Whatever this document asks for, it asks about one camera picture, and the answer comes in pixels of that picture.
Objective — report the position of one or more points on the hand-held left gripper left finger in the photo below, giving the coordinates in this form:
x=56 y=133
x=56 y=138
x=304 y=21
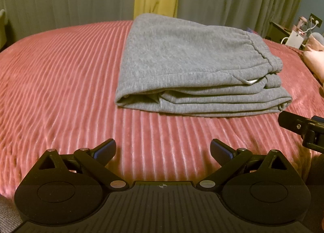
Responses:
x=105 y=148

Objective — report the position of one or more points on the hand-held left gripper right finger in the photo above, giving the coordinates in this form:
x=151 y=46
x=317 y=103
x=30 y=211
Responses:
x=220 y=149

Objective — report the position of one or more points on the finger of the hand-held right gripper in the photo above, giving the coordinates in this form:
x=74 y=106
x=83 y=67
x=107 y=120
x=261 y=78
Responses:
x=319 y=119
x=293 y=123

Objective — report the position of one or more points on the grey pants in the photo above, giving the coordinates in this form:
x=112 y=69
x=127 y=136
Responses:
x=189 y=58

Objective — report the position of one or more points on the pale pink pillow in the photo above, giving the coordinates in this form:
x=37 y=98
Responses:
x=315 y=53

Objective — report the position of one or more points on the pink ribbed bedspread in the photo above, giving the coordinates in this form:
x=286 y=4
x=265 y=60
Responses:
x=63 y=83

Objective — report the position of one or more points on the white phone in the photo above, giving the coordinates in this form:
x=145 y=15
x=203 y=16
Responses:
x=295 y=38

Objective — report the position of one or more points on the dark nightstand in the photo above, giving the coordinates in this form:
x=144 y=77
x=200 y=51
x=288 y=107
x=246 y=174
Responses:
x=277 y=32

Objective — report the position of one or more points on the small pink item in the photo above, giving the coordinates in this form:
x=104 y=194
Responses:
x=302 y=23

